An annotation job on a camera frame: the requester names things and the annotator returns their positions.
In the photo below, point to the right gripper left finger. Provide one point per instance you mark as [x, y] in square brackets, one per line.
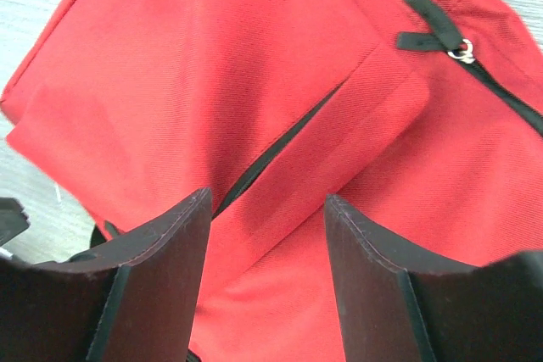
[132, 298]

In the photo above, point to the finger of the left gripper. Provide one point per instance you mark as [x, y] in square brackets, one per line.
[13, 219]

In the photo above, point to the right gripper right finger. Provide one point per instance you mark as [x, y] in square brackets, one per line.
[398, 301]

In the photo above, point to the red backpack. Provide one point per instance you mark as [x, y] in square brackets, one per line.
[424, 115]

